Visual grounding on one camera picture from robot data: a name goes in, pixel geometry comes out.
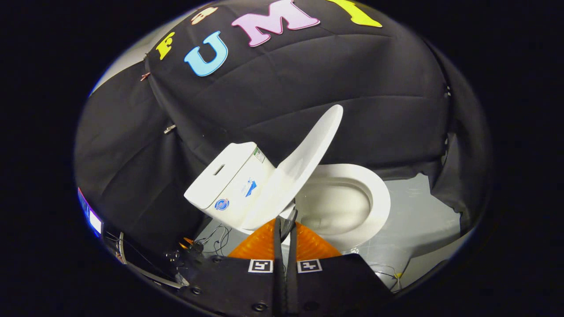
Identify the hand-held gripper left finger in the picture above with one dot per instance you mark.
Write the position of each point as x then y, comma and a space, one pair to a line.
277, 246

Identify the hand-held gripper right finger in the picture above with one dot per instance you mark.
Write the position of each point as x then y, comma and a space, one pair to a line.
292, 264

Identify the white toilet lid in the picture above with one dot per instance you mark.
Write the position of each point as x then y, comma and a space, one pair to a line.
299, 163

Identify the white toilet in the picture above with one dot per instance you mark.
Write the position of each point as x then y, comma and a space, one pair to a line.
233, 176

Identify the small metal clip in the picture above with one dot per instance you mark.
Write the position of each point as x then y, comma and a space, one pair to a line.
169, 128

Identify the black backdrop cloth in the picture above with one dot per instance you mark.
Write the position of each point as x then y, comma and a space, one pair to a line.
308, 79

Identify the lit screen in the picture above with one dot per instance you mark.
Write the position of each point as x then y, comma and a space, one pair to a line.
94, 219

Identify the small red clip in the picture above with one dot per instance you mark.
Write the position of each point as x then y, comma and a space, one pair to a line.
145, 76

